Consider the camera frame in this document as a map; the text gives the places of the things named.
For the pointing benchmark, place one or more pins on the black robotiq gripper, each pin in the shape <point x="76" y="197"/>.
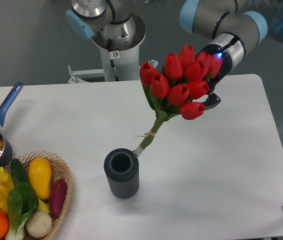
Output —
<point x="226" y="66"/>

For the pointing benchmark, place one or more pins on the red tulip bouquet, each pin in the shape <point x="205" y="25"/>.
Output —
<point x="178" y="89"/>

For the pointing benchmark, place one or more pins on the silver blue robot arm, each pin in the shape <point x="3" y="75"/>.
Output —
<point x="217" y="20"/>

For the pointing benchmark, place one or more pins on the dark grey ribbed vase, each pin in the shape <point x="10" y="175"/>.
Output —
<point x="121" y="168"/>

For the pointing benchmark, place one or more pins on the woven wicker basket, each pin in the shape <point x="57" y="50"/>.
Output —
<point x="59" y="170"/>

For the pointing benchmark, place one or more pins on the purple eggplant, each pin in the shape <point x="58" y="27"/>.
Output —
<point x="57" y="197"/>

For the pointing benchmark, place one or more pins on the yellow squash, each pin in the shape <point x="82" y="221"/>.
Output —
<point x="40" y="176"/>

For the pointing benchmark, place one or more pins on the green cucumber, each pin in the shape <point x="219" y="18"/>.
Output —
<point x="18" y="172"/>

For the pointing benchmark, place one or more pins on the beige garlic bulb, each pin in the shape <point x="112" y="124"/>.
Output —
<point x="39" y="224"/>

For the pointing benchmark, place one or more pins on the green bok choy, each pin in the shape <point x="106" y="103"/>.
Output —
<point x="21" y="202"/>

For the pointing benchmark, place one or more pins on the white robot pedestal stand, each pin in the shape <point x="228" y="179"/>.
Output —
<point x="119" y="46"/>

